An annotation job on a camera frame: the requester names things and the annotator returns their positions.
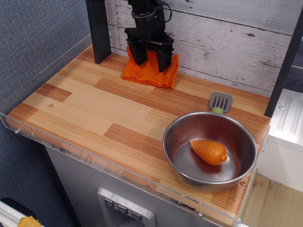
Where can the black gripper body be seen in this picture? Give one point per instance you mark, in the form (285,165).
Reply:
(150,24)

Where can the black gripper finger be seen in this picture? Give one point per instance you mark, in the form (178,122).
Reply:
(163,59)
(138,52)

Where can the orange cloth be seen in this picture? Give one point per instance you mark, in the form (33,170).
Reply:
(148,73)

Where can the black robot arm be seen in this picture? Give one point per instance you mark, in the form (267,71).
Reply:
(149,33)

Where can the clear acrylic table guard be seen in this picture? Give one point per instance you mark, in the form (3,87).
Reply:
(87,108)

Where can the grey toy spatula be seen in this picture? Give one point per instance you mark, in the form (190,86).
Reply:
(220,102)

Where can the stainless steel bowl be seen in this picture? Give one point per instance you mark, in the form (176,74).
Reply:
(190,169)

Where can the orange toy carrot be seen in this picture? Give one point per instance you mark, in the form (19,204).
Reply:
(212,152)

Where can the grey cabinet with dispenser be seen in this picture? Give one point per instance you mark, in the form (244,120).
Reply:
(105,195)

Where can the yellow object at corner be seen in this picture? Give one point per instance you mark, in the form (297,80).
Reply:
(29,222)

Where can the black left vertical post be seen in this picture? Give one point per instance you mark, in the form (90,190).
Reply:
(97,15)

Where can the black vertical post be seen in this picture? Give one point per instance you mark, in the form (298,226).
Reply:
(286,66)
(97,15)

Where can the black right vertical post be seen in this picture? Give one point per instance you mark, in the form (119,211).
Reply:
(286,66)

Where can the white aluminium side rail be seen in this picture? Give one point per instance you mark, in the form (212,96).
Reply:
(286,125)

